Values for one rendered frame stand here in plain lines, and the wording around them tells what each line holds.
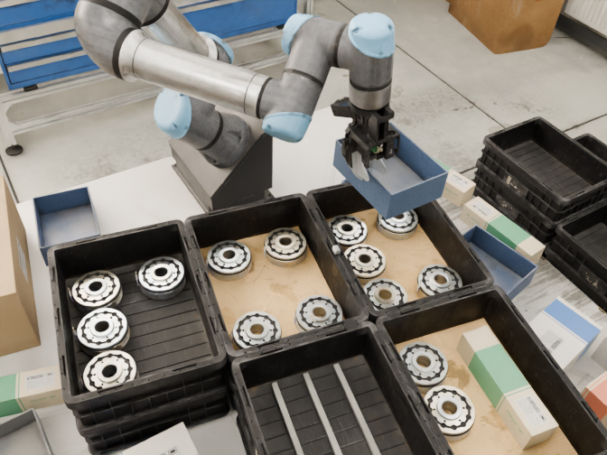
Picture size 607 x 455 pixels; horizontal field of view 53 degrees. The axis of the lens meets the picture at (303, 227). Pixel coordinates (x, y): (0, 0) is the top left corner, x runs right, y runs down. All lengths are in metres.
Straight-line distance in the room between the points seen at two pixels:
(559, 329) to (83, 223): 1.26
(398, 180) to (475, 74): 2.62
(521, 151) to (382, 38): 1.57
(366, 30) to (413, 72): 2.81
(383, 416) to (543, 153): 1.54
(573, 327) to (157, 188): 1.19
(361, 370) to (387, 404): 0.09
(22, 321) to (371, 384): 0.77
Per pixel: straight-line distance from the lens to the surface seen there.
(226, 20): 3.33
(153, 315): 1.39
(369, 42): 1.02
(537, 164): 2.49
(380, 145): 1.15
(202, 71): 1.09
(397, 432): 1.25
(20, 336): 1.53
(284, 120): 1.03
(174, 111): 1.53
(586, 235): 2.44
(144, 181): 1.90
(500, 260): 1.74
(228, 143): 1.62
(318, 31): 1.07
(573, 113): 3.81
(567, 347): 1.52
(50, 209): 1.85
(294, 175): 1.89
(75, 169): 3.12
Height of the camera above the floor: 1.94
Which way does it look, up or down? 46 degrees down
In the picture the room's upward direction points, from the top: 4 degrees clockwise
